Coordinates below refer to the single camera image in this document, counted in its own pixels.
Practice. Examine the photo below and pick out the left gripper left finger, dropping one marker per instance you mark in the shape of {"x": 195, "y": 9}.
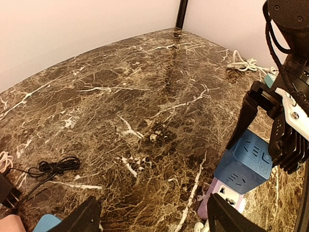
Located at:
{"x": 85, "y": 218}

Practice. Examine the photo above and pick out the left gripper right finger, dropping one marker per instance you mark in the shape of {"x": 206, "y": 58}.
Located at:
{"x": 224, "y": 218}

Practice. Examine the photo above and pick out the right black frame post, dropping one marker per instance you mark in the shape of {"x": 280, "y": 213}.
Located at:
{"x": 181, "y": 14}

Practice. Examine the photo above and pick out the pink charger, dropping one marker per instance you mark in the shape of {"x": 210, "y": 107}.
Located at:
{"x": 12, "y": 223}

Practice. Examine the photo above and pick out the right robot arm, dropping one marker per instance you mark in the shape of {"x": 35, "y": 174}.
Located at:
{"x": 287, "y": 36}

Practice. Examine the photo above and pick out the blue flat square adapter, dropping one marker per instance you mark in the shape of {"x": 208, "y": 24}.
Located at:
{"x": 47, "y": 222}

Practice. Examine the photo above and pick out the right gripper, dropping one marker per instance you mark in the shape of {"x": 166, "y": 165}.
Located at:
{"x": 288, "y": 145}

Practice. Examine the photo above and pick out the dark blue cube socket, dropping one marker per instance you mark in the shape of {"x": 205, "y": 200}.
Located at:
{"x": 246, "y": 165}

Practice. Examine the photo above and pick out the black charger with cable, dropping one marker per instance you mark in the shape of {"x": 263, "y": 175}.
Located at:
{"x": 48, "y": 170}

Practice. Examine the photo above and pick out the teal power strip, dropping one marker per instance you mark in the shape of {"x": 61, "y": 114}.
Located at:
{"x": 267, "y": 74}

